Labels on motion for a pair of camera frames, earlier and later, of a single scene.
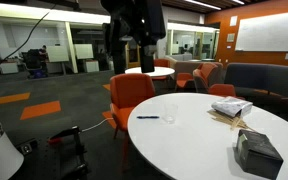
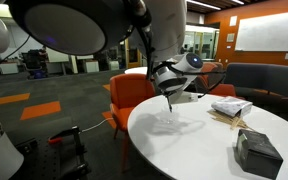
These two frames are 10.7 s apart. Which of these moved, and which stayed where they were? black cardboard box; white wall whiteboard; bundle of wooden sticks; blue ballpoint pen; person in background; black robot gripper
Moved: blue ballpoint pen; black robot gripper
Stayed: bundle of wooden sticks; black cardboard box; person in background; white wall whiteboard
